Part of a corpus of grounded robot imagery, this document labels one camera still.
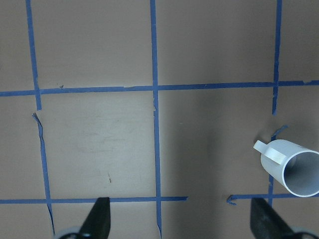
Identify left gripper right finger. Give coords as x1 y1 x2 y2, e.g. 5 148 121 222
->
250 198 303 239

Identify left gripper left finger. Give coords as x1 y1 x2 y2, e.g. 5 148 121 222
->
78 197 111 239

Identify white mug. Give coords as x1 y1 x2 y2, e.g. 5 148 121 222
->
253 139 319 197

